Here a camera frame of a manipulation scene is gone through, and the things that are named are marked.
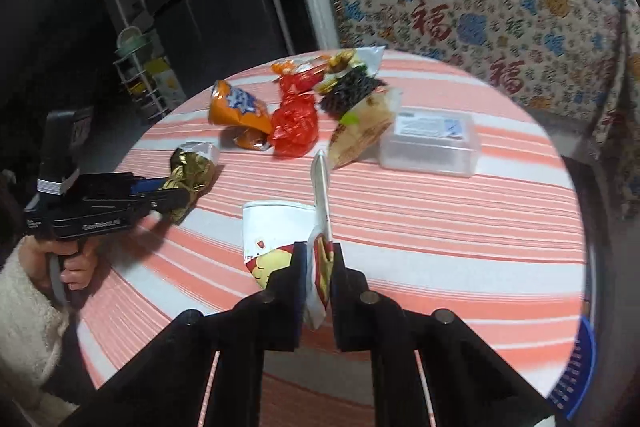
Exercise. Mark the gold foil wrapper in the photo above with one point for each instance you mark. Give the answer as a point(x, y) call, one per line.
point(192, 169)

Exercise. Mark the person's left forearm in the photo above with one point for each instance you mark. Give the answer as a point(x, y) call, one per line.
point(25, 332)

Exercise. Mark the striped tablecloth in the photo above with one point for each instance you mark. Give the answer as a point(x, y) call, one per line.
point(450, 232)

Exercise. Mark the orange chip bag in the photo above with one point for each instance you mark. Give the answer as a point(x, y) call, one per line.
point(235, 107)

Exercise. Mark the white blue snack bag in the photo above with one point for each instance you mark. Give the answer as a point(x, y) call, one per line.
point(370, 57)

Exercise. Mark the blue plastic basket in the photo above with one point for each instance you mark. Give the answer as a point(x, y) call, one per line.
point(575, 372)

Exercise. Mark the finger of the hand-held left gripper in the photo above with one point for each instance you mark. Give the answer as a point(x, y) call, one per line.
point(172, 204)
point(152, 183)

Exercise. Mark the white cartoon snack wrapper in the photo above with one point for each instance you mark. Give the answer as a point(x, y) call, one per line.
point(270, 227)

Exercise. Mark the person's left hand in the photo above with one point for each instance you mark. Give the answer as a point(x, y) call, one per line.
point(77, 271)

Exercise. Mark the clear plastic box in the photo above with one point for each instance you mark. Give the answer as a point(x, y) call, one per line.
point(430, 147)

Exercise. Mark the brown gold candy wrapper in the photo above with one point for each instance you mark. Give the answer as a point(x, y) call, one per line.
point(341, 61)

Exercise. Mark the red plastic bag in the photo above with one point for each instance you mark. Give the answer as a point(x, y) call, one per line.
point(295, 122)

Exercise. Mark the dark refrigerator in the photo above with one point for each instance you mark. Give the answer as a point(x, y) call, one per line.
point(210, 7)

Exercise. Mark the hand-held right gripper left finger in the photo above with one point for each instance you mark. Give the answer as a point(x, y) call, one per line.
point(291, 297)

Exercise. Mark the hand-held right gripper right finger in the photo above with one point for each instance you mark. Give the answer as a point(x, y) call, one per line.
point(345, 302)

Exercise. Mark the beige snack wrapper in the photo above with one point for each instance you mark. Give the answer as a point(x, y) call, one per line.
point(360, 132)

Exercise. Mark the black lattice wrapper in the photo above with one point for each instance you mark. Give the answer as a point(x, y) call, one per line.
point(350, 92)

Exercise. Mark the orange white snack wrapper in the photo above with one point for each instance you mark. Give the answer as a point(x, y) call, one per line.
point(292, 68)

